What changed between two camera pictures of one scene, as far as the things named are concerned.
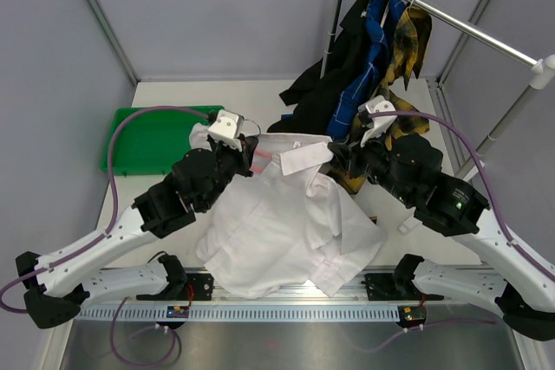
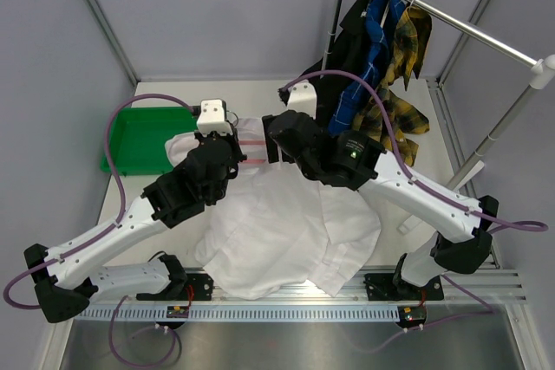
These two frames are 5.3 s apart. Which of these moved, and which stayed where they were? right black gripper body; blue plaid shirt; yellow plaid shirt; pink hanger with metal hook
Moved: pink hanger with metal hook; right black gripper body
Stayed: blue plaid shirt; yellow plaid shirt
